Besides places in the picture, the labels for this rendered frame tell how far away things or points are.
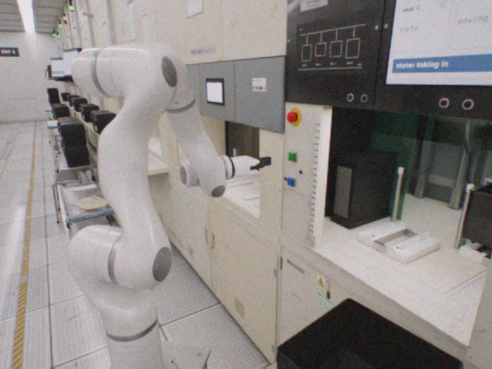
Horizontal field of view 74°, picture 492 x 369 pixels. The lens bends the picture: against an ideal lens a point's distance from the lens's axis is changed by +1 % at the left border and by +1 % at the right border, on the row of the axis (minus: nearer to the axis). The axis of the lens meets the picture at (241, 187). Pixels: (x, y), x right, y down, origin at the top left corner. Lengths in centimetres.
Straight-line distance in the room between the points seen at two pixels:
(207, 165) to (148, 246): 34
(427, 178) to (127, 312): 159
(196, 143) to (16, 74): 1333
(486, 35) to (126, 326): 95
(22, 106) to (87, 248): 1350
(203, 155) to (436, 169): 134
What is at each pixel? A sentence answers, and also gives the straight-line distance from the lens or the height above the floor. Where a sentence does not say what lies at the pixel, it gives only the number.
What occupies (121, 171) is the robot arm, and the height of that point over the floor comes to 132.
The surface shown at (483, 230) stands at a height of 99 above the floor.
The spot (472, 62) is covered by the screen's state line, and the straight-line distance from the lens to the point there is 87.
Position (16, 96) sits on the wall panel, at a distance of 1418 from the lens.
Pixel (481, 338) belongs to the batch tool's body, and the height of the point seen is 95.
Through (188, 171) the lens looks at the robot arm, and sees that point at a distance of 101.
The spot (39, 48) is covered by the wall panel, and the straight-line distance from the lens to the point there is 1418.
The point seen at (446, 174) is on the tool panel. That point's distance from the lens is 194.
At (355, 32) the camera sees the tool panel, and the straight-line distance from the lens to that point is 105.
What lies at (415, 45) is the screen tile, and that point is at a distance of 93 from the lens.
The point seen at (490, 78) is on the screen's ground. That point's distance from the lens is 85.
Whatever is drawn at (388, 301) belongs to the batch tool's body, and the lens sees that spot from 112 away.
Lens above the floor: 150
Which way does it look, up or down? 19 degrees down
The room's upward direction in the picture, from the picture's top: 1 degrees counter-clockwise
